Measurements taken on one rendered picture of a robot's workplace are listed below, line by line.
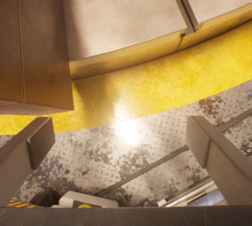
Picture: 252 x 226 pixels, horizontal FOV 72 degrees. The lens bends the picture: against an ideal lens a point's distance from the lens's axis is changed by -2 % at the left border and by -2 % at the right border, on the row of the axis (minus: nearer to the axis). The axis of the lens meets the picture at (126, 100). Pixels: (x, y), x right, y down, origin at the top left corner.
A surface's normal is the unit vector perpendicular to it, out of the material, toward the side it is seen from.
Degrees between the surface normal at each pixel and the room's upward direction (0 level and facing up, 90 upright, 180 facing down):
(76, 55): 0
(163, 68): 0
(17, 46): 90
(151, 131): 0
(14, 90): 90
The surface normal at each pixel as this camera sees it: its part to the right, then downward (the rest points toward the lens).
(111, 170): -0.11, -0.11
